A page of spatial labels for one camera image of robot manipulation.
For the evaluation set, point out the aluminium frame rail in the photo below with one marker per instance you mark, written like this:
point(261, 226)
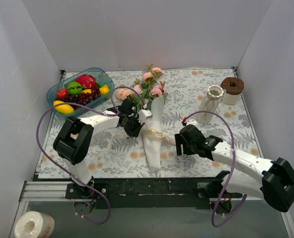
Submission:
point(44, 191)

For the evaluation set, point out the green round fruit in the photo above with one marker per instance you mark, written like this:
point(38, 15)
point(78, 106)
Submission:
point(74, 88)

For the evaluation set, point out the white paper roll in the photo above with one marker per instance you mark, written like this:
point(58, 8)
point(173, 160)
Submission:
point(34, 225)

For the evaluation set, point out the pink artificial flower bouquet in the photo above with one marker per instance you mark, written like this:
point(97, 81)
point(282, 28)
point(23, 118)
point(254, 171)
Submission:
point(148, 89)

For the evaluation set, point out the white cup brown lid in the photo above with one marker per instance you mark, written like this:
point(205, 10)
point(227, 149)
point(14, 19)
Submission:
point(232, 88)

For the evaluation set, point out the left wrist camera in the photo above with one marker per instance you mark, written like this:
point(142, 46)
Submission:
point(144, 115)

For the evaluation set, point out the red apple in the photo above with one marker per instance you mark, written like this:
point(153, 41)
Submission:
point(62, 93)

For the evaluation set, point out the yellow lemon front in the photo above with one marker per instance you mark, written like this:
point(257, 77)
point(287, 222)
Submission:
point(63, 109)

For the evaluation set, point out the dark purple grapes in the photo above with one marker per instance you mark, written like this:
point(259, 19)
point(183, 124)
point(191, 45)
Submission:
point(82, 99)

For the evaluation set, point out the red dragon fruit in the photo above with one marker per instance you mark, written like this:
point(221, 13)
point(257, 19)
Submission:
point(86, 81)

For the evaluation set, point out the yellow lemon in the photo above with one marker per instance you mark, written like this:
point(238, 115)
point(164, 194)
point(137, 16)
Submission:
point(97, 90)
point(63, 109)

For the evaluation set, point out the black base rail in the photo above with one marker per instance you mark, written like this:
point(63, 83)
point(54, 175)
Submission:
point(143, 193)

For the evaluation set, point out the white ribbed ceramic vase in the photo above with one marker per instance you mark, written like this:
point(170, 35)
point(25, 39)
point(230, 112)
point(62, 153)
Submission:
point(209, 103)

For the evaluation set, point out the yellow lemon back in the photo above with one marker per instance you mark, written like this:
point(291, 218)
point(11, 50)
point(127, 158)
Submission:
point(97, 90)

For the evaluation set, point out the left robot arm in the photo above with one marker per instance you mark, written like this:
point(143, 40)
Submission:
point(73, 140)

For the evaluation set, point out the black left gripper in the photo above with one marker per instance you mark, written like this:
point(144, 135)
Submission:
point(134, 126)

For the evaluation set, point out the white paper bouquet wrap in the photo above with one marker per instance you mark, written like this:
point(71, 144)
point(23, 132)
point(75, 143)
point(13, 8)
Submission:
point(153, 148)

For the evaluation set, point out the teal plastic fruit tray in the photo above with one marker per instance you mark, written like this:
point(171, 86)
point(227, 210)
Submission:
point(102, 79)

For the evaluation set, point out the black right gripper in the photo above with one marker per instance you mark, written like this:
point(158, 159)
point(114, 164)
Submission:
point(184, 143)

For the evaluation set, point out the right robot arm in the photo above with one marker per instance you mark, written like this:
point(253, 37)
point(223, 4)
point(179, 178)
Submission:
point(272, 181)

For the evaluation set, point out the cream printed ribbon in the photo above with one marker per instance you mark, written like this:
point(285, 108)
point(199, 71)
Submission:
point(150, 134)

